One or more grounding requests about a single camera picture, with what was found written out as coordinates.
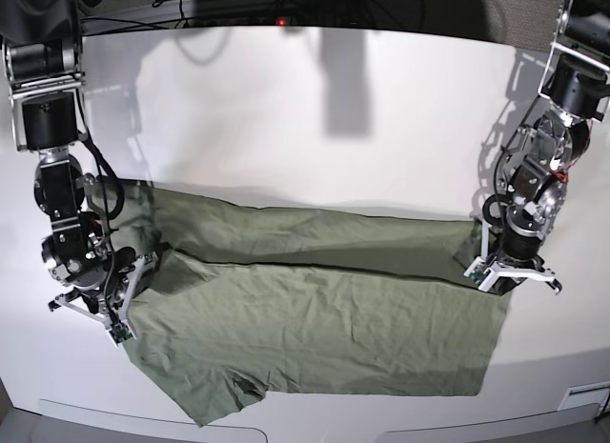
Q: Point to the green T-shirt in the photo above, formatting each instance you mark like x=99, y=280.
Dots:
x=251, y=301

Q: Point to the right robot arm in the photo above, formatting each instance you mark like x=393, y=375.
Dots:
x=74, y=185

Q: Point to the black aluminium frame rail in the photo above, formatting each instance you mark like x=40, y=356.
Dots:
x=130, y=15

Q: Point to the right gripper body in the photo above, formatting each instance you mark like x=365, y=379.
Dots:
x=109, y=295

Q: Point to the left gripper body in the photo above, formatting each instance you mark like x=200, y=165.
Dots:
x=517, y=251

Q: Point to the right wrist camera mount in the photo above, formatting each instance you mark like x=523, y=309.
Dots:
x=115, y=323

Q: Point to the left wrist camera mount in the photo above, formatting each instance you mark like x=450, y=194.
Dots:
x=497, y=273

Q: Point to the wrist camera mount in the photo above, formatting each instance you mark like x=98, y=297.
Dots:
x=115, y=323
x=497, y=273

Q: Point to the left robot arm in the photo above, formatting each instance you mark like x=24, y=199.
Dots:
x=530, y=177

